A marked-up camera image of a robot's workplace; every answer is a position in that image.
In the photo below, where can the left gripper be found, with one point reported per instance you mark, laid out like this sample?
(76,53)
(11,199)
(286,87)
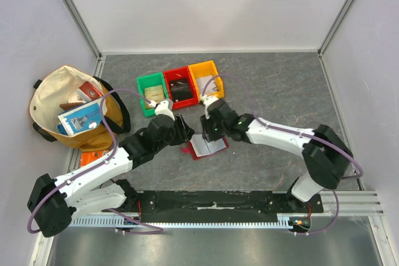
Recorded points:
(187,131)

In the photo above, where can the red plastic bin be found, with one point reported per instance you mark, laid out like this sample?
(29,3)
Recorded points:
(174,74)

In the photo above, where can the orange picture box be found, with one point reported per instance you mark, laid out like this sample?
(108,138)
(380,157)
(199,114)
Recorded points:
(89,157)

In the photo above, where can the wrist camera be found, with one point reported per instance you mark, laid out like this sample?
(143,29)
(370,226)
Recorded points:
(165,107)
(207,100)

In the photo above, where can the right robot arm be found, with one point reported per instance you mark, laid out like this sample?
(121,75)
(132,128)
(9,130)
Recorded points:
(325,155)

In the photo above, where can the canvas tote bag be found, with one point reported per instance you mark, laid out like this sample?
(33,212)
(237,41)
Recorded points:
(57,93)

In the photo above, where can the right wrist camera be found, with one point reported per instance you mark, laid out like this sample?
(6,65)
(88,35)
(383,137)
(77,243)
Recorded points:
(207,100)

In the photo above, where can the blue product box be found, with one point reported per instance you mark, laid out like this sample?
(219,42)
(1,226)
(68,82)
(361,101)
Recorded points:
(80,119)

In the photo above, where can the beige cards in green bin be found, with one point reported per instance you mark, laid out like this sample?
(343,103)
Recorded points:
(155,93)

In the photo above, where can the white card in yellow bin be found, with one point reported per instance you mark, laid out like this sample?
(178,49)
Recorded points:
(206,84)

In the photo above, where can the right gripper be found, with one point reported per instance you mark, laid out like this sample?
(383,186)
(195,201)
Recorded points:
(209,129)

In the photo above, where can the yellow plastic bin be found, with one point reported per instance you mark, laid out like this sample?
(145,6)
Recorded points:
(203,69)

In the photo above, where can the black card in red bin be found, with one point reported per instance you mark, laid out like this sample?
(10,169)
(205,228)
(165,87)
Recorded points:
(180,90)

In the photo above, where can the slotted cable duct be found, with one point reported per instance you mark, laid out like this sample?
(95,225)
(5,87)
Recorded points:
(113,220)

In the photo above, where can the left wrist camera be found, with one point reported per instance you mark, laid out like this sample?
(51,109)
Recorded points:
(165,107)

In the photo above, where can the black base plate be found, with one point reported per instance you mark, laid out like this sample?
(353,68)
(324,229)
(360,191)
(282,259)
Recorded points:
(269,201)

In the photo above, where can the green plastic bin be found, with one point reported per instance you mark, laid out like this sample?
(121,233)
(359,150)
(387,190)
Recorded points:
(151,80)

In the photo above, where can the red white box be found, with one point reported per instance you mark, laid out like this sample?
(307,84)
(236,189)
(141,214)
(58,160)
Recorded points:
(88,92)

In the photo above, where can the red leather card holder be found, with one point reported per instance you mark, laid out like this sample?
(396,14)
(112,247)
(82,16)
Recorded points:
(199,148)

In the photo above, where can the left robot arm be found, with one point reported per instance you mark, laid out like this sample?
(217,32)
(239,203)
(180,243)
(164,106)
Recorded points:
(55,202)

